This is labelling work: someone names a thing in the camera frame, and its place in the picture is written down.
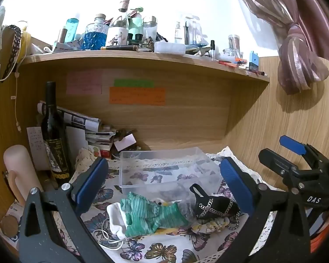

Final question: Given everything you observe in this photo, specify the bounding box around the clear jar with silver lid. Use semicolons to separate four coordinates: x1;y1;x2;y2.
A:
143;16;158;46

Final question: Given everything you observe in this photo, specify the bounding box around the dark brown pen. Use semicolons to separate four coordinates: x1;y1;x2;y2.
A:
101;45;140;52

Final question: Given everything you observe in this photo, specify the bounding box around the white charging cable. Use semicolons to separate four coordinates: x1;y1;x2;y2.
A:
0;20;29;133

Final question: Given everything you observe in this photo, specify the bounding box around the rolled newspaper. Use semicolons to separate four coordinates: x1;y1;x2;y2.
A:
37;100;102;133

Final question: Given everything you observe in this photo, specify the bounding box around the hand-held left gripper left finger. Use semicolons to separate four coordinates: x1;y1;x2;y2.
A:
18;156;113;263

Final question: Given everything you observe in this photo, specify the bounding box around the wooden shelf board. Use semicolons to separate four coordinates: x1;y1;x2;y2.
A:
16;48;270;83

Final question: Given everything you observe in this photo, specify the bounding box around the tall blue liquid bottle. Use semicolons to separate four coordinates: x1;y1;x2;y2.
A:
64;13;81;44

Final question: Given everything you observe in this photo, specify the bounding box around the clear acrylic organizer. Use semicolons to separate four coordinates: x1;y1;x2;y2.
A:
175;14;206;46

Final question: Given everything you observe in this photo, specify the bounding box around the yellow floral scrunchie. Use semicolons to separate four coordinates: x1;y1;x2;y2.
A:
190;216;238;235

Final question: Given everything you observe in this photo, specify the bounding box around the white earphone cable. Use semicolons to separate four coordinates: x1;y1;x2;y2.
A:
93;216;132;251

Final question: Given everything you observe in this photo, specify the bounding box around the white face mask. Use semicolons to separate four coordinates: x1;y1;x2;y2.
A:
106;202;130;239

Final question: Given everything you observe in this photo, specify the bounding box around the white handwritten note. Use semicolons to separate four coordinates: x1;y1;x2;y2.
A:
26;126;50;170

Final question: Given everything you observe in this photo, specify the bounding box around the dark wine bottle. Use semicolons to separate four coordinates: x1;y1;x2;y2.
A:
41;81;72;187

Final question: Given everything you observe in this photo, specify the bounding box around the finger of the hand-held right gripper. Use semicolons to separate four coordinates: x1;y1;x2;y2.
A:
258;148;300;183
279;135;316;167

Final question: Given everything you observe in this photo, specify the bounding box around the small glass jar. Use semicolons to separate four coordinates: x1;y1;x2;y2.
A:
227;34;242;57

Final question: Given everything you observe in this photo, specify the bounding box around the round brown disc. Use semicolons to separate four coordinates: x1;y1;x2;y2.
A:
0;214;20;236

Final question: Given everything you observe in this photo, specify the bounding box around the clear flat plastic box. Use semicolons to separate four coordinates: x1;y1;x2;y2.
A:
154;41;186;55

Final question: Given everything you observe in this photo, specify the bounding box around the clear plastic container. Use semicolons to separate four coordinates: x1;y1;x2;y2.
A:
119;146;223;196

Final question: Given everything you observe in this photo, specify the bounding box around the green sticky note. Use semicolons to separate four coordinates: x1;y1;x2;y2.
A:
114;79;154;88

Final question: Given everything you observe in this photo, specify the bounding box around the small blue box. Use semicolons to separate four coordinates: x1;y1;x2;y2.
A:
248;51;259;71

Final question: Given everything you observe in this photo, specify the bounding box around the butterfly printed lace cloth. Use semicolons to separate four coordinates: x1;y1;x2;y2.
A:
57;146;277;263

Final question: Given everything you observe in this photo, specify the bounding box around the stack of books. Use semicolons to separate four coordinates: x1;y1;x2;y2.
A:
85;126;118;159

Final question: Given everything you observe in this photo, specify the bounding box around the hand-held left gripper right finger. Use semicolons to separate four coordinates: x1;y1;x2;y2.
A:
216;157;318;263

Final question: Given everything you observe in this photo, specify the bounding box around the glass bottle with blue beads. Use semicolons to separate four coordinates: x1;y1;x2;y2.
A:
84;14;109;50

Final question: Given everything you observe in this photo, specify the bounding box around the green striped knit cloth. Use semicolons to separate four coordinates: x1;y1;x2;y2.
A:
120;192;189;237

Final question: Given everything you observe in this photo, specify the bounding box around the clear labelled wine bottle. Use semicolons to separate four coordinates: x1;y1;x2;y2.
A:
106;0;131;47

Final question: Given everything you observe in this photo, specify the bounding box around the yellow tape roll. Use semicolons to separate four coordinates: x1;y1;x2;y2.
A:
18;26;32;61

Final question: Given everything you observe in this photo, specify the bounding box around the pink sticky note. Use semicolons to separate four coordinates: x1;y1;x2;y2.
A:
66;70;103;95

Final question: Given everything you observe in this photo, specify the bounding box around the pale pink cylinder candle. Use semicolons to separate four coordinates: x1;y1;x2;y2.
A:
3;145;44;207

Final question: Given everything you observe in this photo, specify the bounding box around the purple striped curtain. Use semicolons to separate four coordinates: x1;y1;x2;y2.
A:
227;0;329;96

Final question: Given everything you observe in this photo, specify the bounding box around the orange pen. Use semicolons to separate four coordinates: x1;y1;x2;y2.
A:
218;57;249;66

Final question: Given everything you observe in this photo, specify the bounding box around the mint green bottle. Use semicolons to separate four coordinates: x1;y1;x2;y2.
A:
127;7;143;46

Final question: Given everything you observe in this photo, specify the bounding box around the black patterned lace band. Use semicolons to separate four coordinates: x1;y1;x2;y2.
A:
1;25;22;81

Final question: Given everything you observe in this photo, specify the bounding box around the white paper card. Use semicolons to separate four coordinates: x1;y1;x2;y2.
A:
113;134;137;151

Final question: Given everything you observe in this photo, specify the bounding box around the black chain handbag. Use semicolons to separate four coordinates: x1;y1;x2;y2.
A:
189;183;241;222

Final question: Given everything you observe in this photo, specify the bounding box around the orange sticky note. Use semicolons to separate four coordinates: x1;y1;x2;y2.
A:
109;87;166;106

